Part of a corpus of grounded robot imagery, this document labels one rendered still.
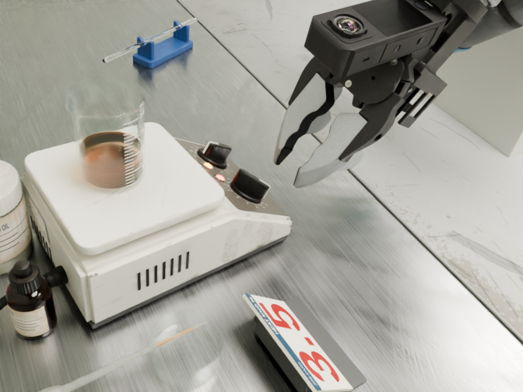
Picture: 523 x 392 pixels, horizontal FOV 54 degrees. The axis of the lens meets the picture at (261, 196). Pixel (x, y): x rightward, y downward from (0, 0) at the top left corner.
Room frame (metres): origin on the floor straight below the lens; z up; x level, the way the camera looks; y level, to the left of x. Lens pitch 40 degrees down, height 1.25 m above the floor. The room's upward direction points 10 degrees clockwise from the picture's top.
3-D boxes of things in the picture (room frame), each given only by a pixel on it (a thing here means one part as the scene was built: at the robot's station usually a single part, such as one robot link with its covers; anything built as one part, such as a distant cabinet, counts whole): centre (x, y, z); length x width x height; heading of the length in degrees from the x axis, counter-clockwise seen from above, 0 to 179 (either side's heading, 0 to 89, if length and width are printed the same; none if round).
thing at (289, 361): (0.23, -0.05, 0.92); 0.09 x 0.06 x 0.04; 40
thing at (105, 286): (0.33, 0.09, 0.94); 0.22 x 0.13 x 0.08; 134
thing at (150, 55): (0.69, 0.18, 0.92); 0.10 x 0.03 x 0.04; 156
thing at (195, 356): (0.22, 0.04, 0.91); 0.06 x 0.06 x 0.02
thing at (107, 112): (0.30, 0.12, 1.02); 0.06 x 0.05 x 0.08; 154
